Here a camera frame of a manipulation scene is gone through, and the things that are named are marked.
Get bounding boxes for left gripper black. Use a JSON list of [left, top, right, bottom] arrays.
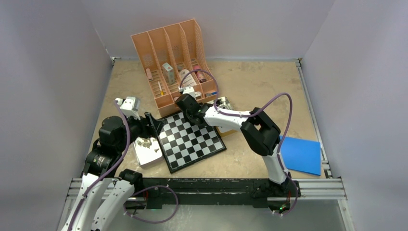
[[116, 111, 164, 152]]

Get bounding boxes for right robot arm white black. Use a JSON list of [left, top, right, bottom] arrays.
[[176, 94, 300, 197]]

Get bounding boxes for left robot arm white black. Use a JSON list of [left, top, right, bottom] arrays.
[[62, 113, 164, 231]]

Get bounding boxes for pile of white chess pieces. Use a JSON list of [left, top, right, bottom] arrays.
[[135, 138, 160, 152]]

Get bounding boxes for black white chess board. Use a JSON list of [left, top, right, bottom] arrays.
[[159, 112, 227, 174]]

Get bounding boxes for silver metal tin tray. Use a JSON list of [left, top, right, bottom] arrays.
[[133, 140, 163, 168]]

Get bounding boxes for yellow white pen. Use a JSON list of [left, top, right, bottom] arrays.
[[157, 81, 164, 96]]

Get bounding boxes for white stapler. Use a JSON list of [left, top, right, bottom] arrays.
[[194, 91, 202, 99]]

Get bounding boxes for white paper pack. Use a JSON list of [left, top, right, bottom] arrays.
[[179, 69, 197, 88]]

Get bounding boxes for white green carton box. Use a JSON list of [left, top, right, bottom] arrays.
[[162, 63, 176, 85]]

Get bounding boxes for blue grey small object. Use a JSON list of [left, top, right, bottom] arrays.
[[205, 91, 218, 97]]

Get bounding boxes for pink bottle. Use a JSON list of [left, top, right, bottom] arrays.
[[193, 65, 207, 83]]

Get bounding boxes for peach plastic desk organizer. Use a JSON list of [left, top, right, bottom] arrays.
[[131, 19, 216, 116]]

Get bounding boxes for blue foam pad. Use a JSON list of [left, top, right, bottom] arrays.
[[280, 137, 321, 176]]

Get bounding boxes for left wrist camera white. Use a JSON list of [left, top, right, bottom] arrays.
[[115, 96, 140, 120]]

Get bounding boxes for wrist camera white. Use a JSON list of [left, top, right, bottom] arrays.
[[178, 86, 196, 98], [115, 96, 140, 120]]

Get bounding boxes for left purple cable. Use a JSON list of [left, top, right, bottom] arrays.
[[67, 99, 132, 231]]

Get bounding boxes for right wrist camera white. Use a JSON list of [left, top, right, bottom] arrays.
[[178, 86, 196, 98]]

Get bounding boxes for black metal base rail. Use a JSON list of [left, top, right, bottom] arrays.
[[65, 177, 347, 209]]

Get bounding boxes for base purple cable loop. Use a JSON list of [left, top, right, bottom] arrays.
[[123, 185, 178, 224]]

